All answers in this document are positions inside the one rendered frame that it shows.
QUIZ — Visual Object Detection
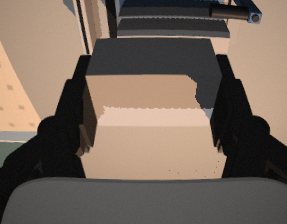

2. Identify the grey rectangular block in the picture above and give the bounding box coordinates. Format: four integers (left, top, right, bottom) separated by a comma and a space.
85, 37, 222, 126

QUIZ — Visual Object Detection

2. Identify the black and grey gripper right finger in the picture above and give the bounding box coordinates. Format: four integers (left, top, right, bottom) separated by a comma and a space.
210, 54, 287, 184

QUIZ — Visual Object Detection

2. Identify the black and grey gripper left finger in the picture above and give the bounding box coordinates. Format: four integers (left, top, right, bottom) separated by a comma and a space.
0, 55, 98, 224

